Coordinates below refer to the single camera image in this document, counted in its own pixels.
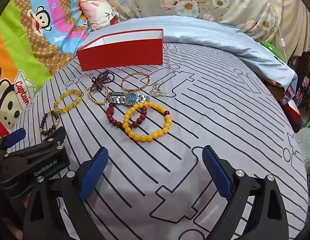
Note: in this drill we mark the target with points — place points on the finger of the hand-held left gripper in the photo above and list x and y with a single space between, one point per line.
14 137
54 134

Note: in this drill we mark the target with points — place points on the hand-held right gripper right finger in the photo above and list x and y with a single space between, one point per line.
216 172

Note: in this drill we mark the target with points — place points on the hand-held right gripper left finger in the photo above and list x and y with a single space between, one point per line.
93 175

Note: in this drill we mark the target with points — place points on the silver wristwatch blue dial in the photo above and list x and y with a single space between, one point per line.
131 97

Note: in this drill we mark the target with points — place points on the gold bangle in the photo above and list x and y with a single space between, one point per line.
134 90

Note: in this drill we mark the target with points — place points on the red cardboard box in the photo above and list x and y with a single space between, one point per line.
119 55

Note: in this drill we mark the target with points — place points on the grey striped bedsheet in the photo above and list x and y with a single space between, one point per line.
220 130

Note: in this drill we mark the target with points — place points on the colourful cartoon monkey blanket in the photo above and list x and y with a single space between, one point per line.
32 30

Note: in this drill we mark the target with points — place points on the pink cartoon pillow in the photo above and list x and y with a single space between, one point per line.
99 15

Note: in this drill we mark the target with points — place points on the green object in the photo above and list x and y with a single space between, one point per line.
270 46

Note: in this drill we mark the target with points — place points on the light blue satin sheet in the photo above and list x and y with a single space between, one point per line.
220 35

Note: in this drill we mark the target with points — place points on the floral grey pillow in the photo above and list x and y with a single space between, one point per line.
195 0

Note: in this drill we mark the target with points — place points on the beige curtain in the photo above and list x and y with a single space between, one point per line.
295 17

